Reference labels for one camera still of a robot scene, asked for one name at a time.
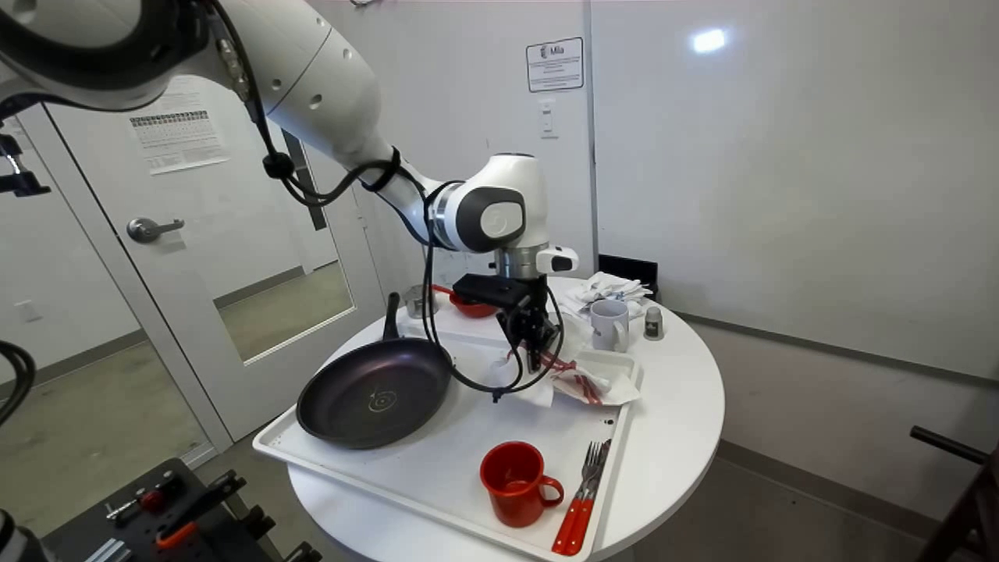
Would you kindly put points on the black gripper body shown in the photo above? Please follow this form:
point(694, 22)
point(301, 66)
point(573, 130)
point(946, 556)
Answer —
point(523, 308)

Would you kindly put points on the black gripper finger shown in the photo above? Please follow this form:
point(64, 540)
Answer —
point(531, 355)

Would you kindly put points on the white red-striped towel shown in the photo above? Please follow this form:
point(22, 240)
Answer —
point(595, 379)

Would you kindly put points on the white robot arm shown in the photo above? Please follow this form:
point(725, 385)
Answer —
point(290, 71)

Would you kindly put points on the black frying pan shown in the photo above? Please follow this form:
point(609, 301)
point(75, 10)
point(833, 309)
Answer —
point(380, 392)

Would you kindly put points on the red bowl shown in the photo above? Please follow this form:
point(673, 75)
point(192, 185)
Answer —
point(467, 308)

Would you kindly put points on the white mug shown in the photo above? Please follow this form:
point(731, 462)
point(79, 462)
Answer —
point(609, 322)

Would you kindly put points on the white tray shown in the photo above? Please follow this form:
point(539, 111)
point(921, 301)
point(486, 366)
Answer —
point(435, 470)

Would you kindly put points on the red mug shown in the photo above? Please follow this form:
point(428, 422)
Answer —
point(517, 483)

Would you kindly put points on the red-handled knife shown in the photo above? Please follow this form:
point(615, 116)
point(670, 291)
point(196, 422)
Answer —
point(569, 537)

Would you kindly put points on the wall light switch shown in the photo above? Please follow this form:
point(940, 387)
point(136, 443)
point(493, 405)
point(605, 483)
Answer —
point(549, 120)

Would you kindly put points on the wall sign placard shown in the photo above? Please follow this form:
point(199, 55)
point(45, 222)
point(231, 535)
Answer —
point(554, 66)

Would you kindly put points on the door handle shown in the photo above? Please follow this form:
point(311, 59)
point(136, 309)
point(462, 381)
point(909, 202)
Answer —
point(149, 228)

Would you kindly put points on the orange-handled clamp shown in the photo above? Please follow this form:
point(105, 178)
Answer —
point(184, 523)

